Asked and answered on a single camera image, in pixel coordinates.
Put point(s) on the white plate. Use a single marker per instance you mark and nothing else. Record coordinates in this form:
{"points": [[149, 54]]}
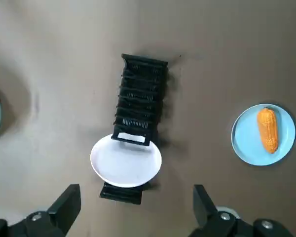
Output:
{"points": [[123, 163]]}

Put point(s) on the black dish rack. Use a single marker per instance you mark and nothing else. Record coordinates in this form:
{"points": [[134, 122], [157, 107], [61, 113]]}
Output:
{"points": [[143, 93]]}

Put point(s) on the light blue plate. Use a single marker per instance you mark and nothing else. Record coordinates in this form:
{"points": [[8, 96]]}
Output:
{"points": [[244, 145]]}

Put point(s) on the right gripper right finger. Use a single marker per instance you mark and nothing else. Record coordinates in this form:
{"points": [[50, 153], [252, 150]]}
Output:
{"points": [[224, 227]]}

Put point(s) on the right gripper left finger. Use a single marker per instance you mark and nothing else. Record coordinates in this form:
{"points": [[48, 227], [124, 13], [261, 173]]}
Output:
{"points": [[39, 224]]}

